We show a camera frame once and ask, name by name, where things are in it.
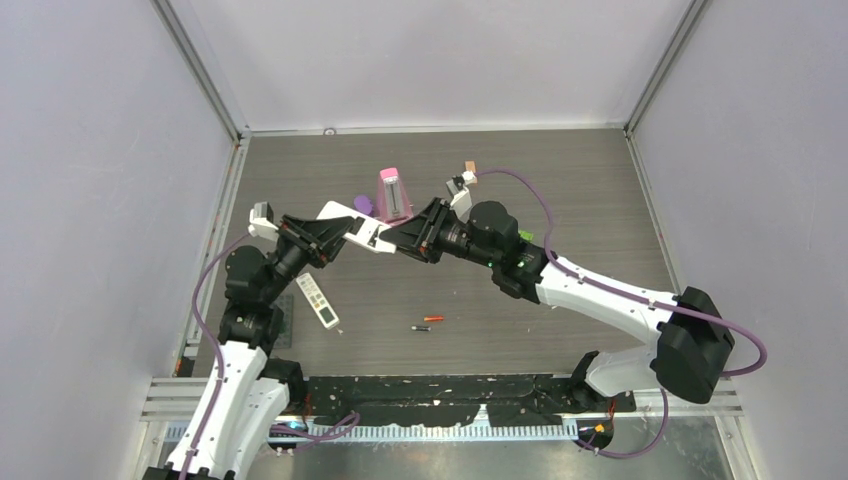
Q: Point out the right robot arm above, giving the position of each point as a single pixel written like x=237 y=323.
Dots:
x=681 y=353

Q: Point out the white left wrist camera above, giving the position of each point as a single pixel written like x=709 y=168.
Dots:
x=261 y=222

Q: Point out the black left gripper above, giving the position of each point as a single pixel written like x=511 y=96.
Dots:
x=319 y=239

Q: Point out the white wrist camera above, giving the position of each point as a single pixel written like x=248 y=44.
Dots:
x=261 y=222
x=460 y=195

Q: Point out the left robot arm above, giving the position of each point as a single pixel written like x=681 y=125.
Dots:
x=247 y=388

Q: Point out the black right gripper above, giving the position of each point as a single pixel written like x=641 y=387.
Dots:
x=420 y=236

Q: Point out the grey building baseplate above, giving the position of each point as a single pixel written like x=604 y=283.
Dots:
x=283 y=311

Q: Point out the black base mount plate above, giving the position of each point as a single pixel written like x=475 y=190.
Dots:
x=530 y=399

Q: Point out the purple round object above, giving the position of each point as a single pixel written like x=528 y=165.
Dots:
x=364 y=205

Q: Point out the pink metronome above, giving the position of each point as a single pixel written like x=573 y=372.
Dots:
x=392 y=204

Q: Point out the white remote control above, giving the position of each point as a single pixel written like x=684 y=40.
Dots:
x=318 y=301
x=365 y=231

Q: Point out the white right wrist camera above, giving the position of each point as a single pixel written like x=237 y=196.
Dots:
x=460 y=195

